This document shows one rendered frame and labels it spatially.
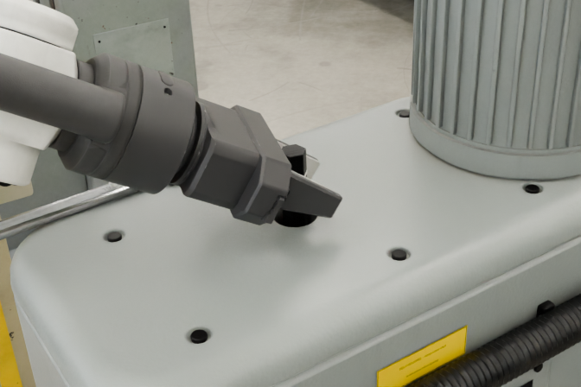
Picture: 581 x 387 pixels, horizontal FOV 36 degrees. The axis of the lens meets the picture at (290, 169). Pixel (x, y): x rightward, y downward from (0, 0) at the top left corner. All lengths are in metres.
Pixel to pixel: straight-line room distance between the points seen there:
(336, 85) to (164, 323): 4.69
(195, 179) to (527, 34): 0.28
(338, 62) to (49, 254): 4.91
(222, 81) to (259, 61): 0.35
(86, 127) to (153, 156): 0.06
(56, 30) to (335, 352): 0.29
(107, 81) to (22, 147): 0.07
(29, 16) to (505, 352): 0.44
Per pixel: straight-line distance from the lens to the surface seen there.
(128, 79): 0.63
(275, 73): 5.46
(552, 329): 0.78
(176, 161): 0.63
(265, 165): 0.65
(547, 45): 0.74
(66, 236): 0.75
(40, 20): 0.62
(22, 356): 2.96
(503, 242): 0.73
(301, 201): 0.69
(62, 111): 0.58
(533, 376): 0.88
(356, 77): 5.39
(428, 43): 0.78
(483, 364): 0.73
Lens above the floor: 2.30
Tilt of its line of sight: 31 degrees down
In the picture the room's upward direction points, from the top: 2 degrees counter-clockwise
